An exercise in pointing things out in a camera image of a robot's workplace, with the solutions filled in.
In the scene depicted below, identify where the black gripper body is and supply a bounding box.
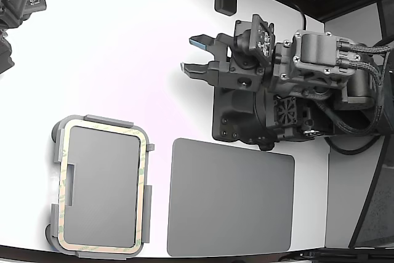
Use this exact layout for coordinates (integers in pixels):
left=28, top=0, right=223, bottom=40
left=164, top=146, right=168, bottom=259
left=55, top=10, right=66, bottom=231
left=219, top=50, right=276, bottom=91

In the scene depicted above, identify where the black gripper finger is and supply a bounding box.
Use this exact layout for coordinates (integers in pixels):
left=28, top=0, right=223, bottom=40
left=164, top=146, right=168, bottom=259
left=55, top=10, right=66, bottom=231
left=188, top=33, right=230, bottom=60
left=180, top=61, right=220, bottom=87

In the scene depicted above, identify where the tan rectangular frame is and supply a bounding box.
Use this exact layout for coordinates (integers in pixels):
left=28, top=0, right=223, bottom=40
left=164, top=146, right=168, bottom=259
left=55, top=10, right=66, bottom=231
left=57, top=120, right=147, bottom=253

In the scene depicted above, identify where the dark grey flat mat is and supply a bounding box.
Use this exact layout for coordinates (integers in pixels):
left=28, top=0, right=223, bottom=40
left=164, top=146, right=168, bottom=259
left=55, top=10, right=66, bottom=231
left=167, top=138, right=296, bottom=257

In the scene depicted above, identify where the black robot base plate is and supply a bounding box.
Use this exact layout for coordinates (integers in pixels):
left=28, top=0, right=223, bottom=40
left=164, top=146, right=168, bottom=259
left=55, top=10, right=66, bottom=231
left=211, top=86, right=278, bottom=152

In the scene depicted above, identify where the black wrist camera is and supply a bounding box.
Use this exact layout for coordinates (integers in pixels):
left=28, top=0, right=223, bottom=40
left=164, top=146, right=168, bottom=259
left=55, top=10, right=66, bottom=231
left=233, top=13, right=276, bottom=68

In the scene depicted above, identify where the thin black cable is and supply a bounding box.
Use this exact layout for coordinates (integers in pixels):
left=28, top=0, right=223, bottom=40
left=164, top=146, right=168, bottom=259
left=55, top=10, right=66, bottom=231
left=291, top=2, right=308, bottom=30

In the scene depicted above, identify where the thick black cable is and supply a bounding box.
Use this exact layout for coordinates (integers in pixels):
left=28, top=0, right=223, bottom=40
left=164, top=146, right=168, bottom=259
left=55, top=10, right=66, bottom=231
left=323, top=135, right=384, bottom=156

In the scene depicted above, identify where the braided black cable bundle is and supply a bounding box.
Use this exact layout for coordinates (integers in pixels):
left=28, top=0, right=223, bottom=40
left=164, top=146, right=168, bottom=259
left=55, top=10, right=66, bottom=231
left=320, top=42, right=394, bottom=136

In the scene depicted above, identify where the grey frame holder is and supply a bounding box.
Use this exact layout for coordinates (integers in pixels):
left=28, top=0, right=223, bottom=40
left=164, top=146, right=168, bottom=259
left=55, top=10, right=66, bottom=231
left=45, top=114, right=156, bottom=261

